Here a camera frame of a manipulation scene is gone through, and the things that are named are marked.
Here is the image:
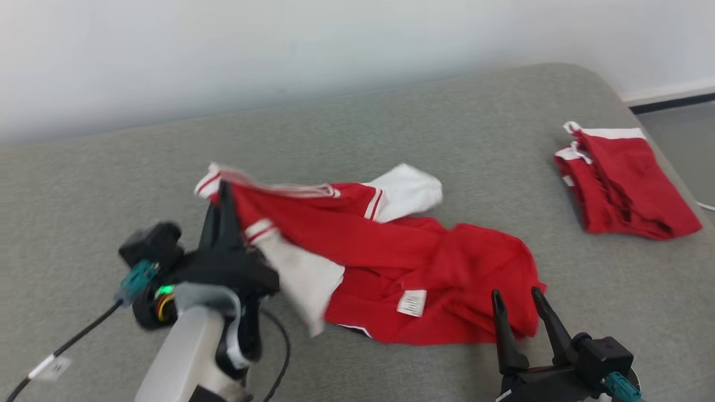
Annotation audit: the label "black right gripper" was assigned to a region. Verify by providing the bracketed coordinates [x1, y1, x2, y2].
[491, 286, 604, 402]

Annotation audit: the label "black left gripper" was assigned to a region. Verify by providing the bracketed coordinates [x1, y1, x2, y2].
[165, 181, 280, 300]

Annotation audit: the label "red jersey with white sleeves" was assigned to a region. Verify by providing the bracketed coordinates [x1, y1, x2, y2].
[194, 162, 547, 346]

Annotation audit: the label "red shorts with white trim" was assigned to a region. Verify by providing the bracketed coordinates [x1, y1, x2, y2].
[553, 121, 703, 241]

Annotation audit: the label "white and black baseboard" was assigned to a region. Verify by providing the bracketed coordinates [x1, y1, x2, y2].
[620, 78, 715, 115]

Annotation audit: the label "black cable with teal connector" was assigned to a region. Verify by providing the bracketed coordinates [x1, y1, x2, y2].
[604, 371, 643, 402]
[0, 260, 163, 402]

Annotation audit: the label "thin black cable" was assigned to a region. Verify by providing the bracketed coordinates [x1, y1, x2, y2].
[258, 307, 292, 402]

